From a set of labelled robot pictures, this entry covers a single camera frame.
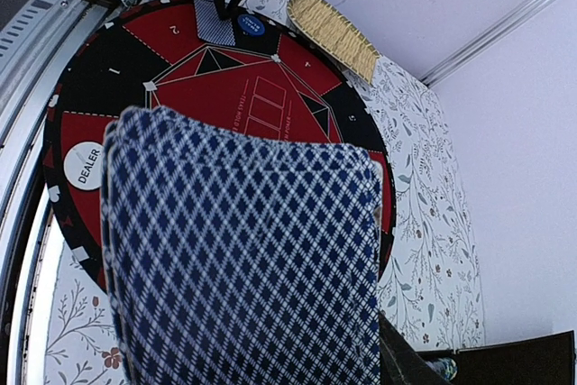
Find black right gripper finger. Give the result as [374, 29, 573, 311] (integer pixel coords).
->
[379, 312, 449, 385]

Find blue small blind button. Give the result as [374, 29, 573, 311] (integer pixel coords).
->
[236, 14, 266, 37]

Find single blue playing card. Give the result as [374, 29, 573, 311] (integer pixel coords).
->
[193, 0, 236, 47]

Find blue checkered card deck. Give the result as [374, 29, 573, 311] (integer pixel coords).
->
[100, 107, 381, 384]

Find white dealer button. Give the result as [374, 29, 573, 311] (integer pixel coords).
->
[63, 142, 104, 191]

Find poker chip row far left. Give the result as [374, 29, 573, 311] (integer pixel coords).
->
[426, 357, 458, 381]

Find woven bamboo fan mat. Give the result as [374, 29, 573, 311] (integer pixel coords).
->
[287, 0, 380, 84]

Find round red black poker mat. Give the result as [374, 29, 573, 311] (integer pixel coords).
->
[41, 0, 395, 288]

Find black poker chip case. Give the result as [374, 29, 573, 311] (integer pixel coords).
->
[419, 331, 576, 385]

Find left aluminium corner post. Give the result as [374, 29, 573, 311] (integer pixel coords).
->
[419, 0, 557, 87]

